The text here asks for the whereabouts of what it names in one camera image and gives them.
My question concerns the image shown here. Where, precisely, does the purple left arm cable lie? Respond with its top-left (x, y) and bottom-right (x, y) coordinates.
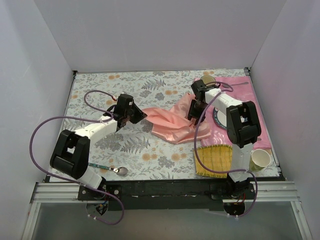
top-left (29, 90), bottom-right (125, 225)

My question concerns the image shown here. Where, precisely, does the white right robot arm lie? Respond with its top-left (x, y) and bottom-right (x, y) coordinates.
top-left (187, 79), bottom-right (262, 199)

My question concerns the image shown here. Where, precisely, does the small silver spoon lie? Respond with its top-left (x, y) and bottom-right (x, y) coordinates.
top-left (222, 81), bottom-right (249, 89)

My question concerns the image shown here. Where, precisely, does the yellow bamboo tray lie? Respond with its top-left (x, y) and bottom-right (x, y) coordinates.
top-left (194, 144), bottom-right (232, 179)

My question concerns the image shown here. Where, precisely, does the white plate green rim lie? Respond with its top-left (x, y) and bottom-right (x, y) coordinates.
top-left (212, 108), bottom-right (227, 130)

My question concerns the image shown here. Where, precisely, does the peach satin napkin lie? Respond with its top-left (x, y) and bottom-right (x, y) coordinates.
top-left (142, 93), bottom-right (196, 144)

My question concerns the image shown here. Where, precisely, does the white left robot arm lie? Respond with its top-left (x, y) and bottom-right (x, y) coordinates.
top-left (50, 94), bottom-right (147, 200)

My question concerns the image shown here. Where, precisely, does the aluminium frame rail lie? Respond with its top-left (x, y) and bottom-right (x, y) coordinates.
top-left (22, 181), bottom-right (312, 240)

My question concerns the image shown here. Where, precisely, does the green handled metal spoon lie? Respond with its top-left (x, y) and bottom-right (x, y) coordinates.
top-left (88, 163), bottom-right (128, 176)

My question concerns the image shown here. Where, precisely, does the pink floral placemat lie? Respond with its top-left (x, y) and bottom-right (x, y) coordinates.
top-left (201, 76), bottom-right (272, 150)

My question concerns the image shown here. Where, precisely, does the white mug black rim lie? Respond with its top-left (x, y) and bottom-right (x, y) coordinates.
top-left (200, 75), bottom-right (221, 88)

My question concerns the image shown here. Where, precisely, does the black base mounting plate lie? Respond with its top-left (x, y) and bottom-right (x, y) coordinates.
top-left (77, 178), bottom-right (241, 211)

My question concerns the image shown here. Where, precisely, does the yellow green mug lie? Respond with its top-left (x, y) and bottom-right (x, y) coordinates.
top-left (249, 149), bottom-right (271, 172)

